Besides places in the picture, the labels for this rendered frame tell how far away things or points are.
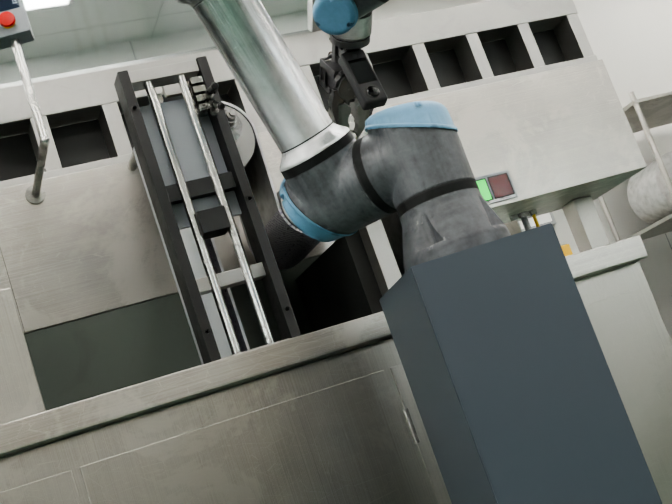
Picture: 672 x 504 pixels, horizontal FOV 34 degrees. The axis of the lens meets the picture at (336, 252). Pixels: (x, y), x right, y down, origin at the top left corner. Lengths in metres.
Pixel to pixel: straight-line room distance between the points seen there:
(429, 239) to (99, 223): 1.00
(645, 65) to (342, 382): 4.64
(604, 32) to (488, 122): 3.49
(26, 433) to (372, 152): 0.60
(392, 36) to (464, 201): 1.24
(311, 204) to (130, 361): 0.80
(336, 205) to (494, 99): 1.21
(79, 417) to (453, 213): 0.58
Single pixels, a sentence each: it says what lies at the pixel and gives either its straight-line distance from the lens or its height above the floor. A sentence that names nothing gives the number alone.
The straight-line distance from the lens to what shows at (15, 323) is 1.94.
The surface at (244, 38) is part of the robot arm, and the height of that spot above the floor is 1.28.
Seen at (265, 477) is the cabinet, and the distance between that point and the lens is 1.62.
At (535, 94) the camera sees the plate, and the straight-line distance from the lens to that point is 2.74.
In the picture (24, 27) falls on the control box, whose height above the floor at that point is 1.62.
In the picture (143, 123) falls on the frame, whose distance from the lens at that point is 1.87.
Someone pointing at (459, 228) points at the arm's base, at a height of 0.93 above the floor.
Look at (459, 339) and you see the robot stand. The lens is 1.36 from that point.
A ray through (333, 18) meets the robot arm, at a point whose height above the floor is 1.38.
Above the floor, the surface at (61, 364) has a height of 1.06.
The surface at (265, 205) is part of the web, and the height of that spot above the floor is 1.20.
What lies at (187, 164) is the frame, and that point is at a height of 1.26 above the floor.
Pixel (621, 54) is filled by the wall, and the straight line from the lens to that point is 6.09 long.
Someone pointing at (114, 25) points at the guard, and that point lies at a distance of 2.43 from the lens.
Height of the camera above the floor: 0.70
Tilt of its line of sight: 11 degrees up
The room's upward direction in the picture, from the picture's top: 19 degrees counter-clockwise
